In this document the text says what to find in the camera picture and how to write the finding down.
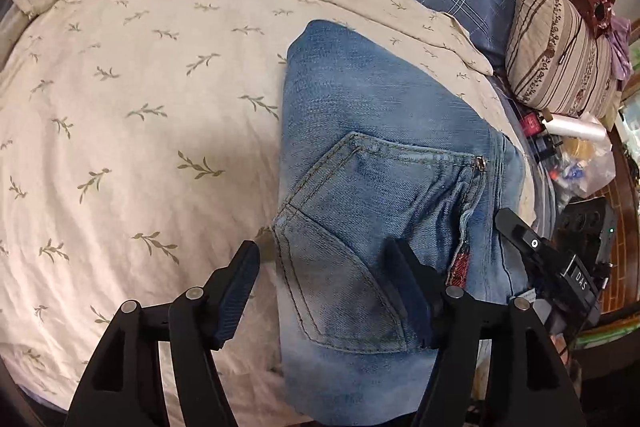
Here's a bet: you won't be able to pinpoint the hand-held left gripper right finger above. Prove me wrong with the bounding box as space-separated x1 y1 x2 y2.
385 237 586 427

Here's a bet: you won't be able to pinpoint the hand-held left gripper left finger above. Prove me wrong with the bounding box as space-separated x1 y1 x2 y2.
62 239 262 427

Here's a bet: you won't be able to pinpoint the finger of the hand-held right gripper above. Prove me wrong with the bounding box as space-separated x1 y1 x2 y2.
495 207 571 293

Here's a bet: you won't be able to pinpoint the blue denim pants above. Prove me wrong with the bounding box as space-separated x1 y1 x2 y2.
272 19 533 427

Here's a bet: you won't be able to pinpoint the clear plastic bag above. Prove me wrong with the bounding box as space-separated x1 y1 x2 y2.
542 112 617 198

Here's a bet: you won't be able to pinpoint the red box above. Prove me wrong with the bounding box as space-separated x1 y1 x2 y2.
517 112 543 138

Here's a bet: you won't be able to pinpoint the striped floral pillow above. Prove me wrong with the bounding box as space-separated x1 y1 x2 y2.
505 0 621 118

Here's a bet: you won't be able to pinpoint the purple cloth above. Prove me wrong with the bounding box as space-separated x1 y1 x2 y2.
607 17 638 80

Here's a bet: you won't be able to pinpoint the cream leaf-print blanket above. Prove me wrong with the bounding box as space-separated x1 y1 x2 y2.
0 0 538 427

